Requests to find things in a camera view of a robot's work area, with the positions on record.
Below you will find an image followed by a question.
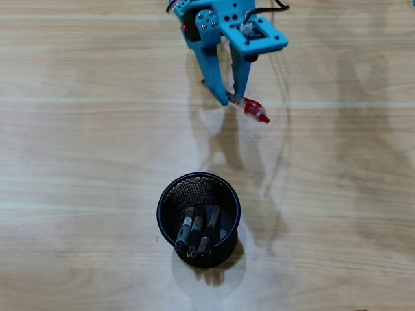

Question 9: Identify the red clear pen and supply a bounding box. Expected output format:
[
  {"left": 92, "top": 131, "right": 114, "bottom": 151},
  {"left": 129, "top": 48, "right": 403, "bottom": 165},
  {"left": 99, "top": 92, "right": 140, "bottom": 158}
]
[{"left": 200, "top": 78, "right": 270, "bottom": 124}]

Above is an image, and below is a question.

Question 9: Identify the clear pen grey grip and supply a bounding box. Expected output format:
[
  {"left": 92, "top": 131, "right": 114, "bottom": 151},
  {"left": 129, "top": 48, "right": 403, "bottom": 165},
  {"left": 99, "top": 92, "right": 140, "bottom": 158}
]
[{"left": 174, "top": 206, "right": 196, "bottom": 254}]

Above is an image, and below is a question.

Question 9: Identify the black mesh pen holder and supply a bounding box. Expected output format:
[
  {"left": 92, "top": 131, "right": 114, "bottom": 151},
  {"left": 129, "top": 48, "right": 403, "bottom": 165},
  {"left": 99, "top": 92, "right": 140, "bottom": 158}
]
[{"left": 156, "top": 171, "right": 242, "bottom": 269}]

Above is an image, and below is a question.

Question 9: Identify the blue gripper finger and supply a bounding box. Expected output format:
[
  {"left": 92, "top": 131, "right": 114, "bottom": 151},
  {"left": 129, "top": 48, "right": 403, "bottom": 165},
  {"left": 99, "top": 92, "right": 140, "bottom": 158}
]
[
  {"left": 189, "top": 9, "right": 230, "bottom": 106},
  {"left": 228, "top": 40, "right": 254, "bottom": 102}
]

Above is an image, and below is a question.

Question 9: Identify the black camera cable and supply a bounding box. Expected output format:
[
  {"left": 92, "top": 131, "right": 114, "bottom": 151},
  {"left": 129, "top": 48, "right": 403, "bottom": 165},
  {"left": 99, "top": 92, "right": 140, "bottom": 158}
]
[{"left": 244, "top": 0, "right": 291, "bottom": 25}]

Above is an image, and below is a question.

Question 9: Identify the blue wrist camera module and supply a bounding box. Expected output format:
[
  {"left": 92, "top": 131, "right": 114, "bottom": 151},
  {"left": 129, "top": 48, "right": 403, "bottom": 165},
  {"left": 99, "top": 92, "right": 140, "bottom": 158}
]
[{"left": 220, "top": 16, "right": 289, "bottom": 62}]

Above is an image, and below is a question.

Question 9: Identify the black pen black grip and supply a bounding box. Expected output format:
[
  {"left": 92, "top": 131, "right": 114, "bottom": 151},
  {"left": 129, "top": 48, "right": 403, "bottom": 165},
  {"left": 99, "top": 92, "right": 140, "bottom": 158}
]
[{"left": 188, "top": 205, "right": 206, "bottom": 260}]

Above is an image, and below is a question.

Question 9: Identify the blue gripper body black servo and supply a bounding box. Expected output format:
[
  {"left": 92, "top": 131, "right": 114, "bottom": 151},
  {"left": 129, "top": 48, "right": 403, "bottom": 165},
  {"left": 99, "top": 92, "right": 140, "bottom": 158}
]
[{"left": 180, "top": 0, "right": 257, "bottom": 45}]

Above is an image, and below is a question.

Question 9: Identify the slim clear pen black cap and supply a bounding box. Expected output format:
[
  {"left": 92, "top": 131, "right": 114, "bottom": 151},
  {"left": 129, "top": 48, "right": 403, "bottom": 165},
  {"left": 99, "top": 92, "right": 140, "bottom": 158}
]
[{"left": 196, "top": 204, "right": 222, "bottom": 260}]

